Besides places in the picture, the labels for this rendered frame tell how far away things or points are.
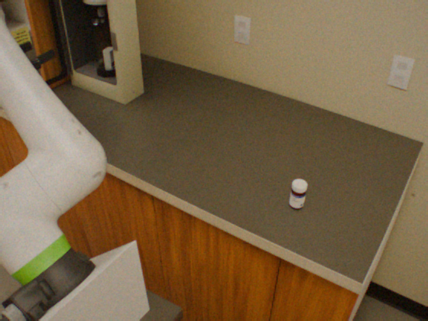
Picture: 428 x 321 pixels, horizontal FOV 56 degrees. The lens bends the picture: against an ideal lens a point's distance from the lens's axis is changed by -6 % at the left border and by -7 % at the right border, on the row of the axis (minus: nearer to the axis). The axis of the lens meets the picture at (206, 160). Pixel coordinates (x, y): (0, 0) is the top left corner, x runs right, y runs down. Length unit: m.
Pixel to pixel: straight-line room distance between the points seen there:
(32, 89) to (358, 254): 0.85
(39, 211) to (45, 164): 0.09
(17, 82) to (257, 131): 0.89
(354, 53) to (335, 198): 0.56
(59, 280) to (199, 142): 0.78
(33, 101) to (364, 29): 1.10
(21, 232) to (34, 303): 0.13
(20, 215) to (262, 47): 1.20
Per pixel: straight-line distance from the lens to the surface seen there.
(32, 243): 0.81
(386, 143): 1.54
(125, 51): 1.59
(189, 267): 1.49
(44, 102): 0.83
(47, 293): 0.83
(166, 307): 0.99
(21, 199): 0.80
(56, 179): 0.80
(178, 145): 1.41
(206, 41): 1.85
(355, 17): 1.53
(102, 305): 0.83
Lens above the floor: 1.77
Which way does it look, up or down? 38 degrees down
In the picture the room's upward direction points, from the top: 1 degrees counter-clockwise
